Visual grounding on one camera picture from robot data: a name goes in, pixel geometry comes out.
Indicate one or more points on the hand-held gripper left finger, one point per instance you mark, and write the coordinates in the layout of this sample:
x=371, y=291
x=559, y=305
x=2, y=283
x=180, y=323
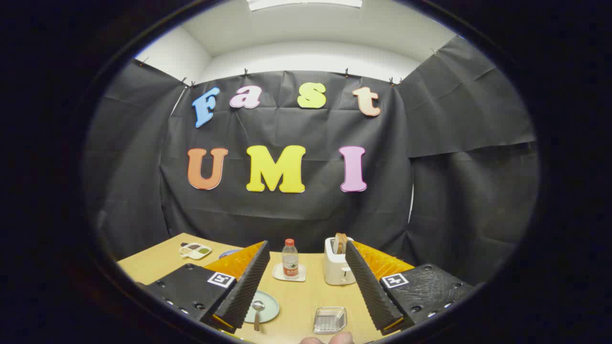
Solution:
x=248, y=282

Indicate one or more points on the white divided sauce dish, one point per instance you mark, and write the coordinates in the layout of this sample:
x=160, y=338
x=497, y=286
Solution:
x=195, y=250

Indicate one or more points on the white toaster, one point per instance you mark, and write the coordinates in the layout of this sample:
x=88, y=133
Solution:
x=334, y=270

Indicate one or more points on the white square coaster tray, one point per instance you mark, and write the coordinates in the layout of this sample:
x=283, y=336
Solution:
x=277, y=274

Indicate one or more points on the ceiling light panel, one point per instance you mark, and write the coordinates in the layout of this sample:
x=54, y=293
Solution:
x=306, y=3

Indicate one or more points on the blue plate with food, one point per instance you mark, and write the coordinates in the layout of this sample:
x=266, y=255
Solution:
x=228, y=253

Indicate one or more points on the clear plastic water bottle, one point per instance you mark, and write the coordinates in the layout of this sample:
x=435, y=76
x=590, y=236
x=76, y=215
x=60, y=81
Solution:
x=289, y=260

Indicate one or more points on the light green round plate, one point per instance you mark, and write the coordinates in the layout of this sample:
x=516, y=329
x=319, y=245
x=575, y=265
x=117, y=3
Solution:
x=270, y=306

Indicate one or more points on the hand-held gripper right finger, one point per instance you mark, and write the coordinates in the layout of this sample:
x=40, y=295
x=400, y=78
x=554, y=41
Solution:
x=368, y=286

